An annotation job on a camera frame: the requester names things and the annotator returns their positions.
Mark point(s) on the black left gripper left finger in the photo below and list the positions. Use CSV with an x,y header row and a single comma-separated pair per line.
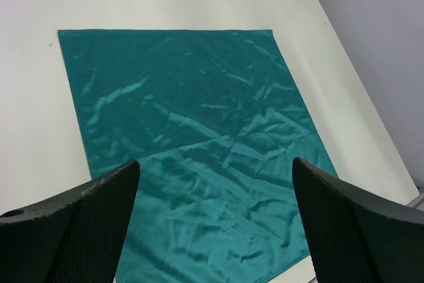
x,y
75,236

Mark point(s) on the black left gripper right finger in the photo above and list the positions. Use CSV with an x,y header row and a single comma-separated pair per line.
x,y
354,235

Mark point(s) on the teal satin napkin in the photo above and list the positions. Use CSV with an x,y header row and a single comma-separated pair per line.
x,y
215,120

